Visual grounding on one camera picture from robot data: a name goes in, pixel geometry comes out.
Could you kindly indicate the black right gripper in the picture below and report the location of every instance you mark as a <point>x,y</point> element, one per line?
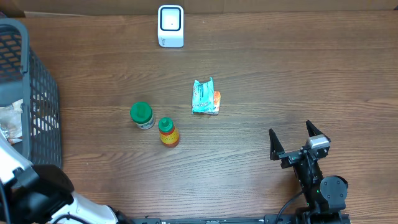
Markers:
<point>290,158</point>

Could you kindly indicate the small orange box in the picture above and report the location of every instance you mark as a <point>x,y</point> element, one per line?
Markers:
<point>217,101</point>

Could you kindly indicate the teal wipes pack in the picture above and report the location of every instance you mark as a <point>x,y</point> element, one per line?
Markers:
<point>203,97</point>

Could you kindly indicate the green cap hot sauce bottle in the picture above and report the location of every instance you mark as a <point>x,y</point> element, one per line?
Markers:
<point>169,134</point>

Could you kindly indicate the green cap white jar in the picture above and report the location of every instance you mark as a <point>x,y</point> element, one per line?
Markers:
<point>142,114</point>

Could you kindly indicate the clear snack bag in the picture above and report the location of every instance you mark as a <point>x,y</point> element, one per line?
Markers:
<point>11,122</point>

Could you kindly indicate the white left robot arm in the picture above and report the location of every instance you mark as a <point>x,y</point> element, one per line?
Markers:
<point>44,194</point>

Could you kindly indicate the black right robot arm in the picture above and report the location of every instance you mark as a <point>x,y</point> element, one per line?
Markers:
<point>325,196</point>

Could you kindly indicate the white barcode scanner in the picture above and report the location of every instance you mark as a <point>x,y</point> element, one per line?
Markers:
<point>170,26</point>

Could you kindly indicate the dark grey mesh basket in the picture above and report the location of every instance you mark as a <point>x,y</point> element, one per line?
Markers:
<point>24,77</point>

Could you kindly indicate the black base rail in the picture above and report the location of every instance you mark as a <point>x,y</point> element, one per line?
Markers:
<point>202,221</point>

